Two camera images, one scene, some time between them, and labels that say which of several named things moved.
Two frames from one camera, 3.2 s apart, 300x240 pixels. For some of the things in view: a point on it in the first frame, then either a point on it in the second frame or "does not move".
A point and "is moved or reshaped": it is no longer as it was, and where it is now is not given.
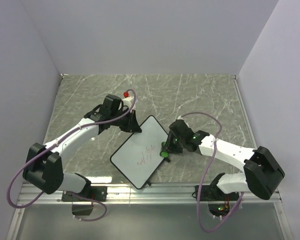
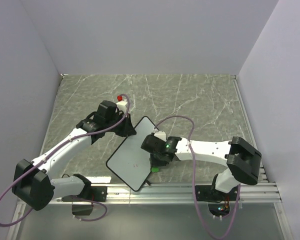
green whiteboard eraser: x=164 y=152 is moved or reshaped
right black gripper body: x=177 y=145 → x=156 y=160
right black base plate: x=214 y=193 does not move
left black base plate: x=97 y=192 does not move
